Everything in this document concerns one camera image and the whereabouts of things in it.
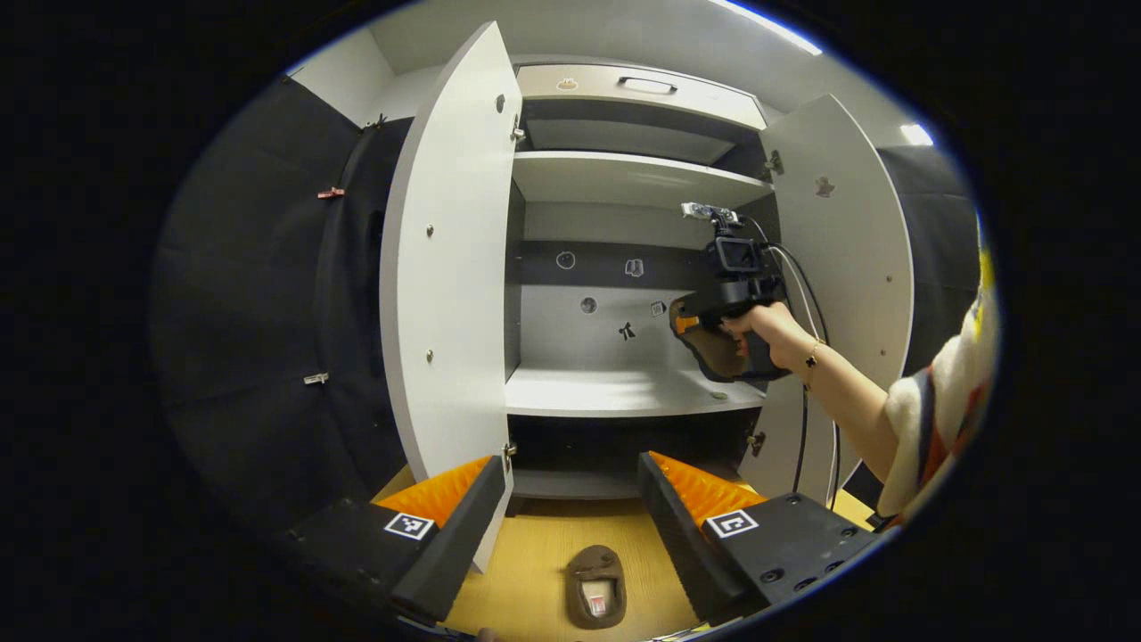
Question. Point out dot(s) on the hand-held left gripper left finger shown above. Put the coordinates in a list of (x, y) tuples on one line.
[(450, 544)]

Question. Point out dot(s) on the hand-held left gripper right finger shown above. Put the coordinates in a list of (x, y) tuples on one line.
[(682, 544)]

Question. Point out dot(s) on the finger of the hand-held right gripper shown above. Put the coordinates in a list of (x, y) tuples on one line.
[(684, 323)]

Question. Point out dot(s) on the brown fuzzy shoe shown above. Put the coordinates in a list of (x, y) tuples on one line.
[(593, 562), (718, 358)]

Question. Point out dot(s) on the white shoe cabinet door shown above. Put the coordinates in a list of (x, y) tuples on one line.
[(446, 267), (847, 232)]

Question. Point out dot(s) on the small ceiling light panel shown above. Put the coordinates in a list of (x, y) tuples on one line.
[(916, 135)]

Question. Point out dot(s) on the person's white striped sweater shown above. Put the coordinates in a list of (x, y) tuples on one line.
[(945, 383)]

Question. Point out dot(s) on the black backdrop cloth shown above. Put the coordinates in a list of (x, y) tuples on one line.
[(250, 312)]

